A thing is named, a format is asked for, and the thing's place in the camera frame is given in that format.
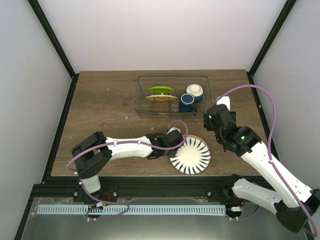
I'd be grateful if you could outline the lime green plate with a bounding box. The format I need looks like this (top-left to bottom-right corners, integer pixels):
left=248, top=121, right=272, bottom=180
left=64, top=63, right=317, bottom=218
left=148, top=85, right=175, bottom=95

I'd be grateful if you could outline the dark blue mug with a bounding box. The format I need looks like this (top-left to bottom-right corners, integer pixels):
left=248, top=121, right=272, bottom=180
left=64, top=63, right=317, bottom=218
left=178, top=93, right=197, bottom=113

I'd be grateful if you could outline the orange round plate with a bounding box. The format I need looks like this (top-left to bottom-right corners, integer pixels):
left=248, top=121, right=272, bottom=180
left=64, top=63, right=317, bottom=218
left=188, top=134, right=209, bottom=148

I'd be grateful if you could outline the light blue slotted cable duct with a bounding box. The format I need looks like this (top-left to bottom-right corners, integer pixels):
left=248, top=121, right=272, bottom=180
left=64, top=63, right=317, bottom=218
left=36, top=204, right=226, bottom=216

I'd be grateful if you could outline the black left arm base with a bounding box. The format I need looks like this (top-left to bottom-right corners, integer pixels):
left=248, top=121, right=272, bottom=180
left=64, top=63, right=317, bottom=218
left=73, top=186, right=117, bottom=204

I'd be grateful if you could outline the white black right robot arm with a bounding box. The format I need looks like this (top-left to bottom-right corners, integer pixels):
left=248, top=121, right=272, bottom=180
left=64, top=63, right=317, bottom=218
left=204, top=104, right=320, bottom=233

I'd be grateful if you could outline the white blue striped plate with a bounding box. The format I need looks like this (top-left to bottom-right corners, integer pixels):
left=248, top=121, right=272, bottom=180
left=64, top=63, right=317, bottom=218
left=169, top=136, right=211, bottom=175

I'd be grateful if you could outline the white and teal bowl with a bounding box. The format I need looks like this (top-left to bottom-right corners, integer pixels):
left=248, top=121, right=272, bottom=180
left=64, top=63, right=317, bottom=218
left=186, top=84, right=204, bottom=103

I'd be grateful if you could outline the grey wire dish rack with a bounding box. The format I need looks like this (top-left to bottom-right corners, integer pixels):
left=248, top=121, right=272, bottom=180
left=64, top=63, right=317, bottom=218
left=134, top=75, right=212, bottom=117

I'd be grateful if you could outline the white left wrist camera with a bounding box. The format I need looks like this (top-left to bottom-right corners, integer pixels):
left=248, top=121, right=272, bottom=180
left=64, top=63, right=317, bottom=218
left=166, top=127, right=181, bottom=135

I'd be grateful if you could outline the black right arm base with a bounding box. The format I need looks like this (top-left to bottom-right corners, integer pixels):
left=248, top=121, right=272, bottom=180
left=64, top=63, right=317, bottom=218
left=205, top=174, right=243, bottom=204

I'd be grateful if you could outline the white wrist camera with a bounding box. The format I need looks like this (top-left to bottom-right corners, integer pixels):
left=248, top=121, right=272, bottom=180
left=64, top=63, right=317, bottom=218
left=166, top=127, right=181, bottom=135
left=215, top=96, right=231, bottom=110

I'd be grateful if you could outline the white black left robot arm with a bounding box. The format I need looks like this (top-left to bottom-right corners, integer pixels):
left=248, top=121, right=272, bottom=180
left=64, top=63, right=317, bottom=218
left=71, top=127, right=185, bottom=202

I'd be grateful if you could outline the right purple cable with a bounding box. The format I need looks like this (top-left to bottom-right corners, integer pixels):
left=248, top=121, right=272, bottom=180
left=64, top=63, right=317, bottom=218
left=214, top=84, right=319, bottom=237

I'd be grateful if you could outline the woven yellow round placemat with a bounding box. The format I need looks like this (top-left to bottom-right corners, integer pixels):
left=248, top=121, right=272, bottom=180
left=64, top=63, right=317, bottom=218
left=145, top=94, right=178, bottom=102

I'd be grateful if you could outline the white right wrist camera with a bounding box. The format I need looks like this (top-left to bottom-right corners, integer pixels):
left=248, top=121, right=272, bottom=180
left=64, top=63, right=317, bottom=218
left=215, top=96, right=231, bottom=110

